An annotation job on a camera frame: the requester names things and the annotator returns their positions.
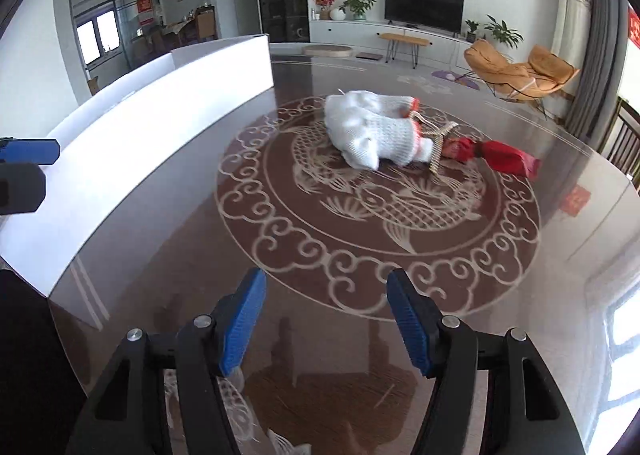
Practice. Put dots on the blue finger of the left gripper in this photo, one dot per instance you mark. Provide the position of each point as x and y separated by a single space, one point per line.
22 188
34 151

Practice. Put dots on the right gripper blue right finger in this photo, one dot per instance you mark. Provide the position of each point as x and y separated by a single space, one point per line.
525 410

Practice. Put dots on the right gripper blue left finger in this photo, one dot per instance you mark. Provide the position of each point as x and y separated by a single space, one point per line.
126 411

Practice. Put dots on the white knit glove pile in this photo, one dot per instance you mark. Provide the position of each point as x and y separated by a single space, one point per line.
368 127

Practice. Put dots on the red snack packet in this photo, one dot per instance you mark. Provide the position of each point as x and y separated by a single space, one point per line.
499 156

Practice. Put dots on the wooden dining chair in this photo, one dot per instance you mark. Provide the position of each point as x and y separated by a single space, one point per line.
621 145

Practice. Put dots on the beaded hair claw clip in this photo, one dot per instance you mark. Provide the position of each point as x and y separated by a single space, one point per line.
437 135

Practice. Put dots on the red flower vase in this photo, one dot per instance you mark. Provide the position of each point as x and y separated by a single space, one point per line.
325 7

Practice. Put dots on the grey curtain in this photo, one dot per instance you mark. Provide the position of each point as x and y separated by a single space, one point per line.
594 103

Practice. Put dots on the orange lounge chair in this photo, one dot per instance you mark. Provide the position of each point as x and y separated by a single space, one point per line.
542 74

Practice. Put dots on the green potted plant left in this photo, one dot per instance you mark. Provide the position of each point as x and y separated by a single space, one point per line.
358 8

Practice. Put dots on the green potted plant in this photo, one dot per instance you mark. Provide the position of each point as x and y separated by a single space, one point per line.
502 33
358 8

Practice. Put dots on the wooden bench stool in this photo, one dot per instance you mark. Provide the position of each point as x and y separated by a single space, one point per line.
394 41

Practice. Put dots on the white tv cabinet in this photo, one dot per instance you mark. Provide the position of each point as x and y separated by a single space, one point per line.
445 51

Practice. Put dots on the green potted plant right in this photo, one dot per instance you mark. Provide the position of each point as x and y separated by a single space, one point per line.
502 33

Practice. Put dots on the white sheer curtain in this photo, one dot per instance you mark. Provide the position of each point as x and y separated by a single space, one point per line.
571 32

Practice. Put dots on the small potted plant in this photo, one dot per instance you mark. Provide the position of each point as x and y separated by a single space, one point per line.
471 30

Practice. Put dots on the black television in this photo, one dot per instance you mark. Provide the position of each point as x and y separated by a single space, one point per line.
441 14

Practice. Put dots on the red wall decoration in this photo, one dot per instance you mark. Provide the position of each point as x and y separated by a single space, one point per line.
634 27

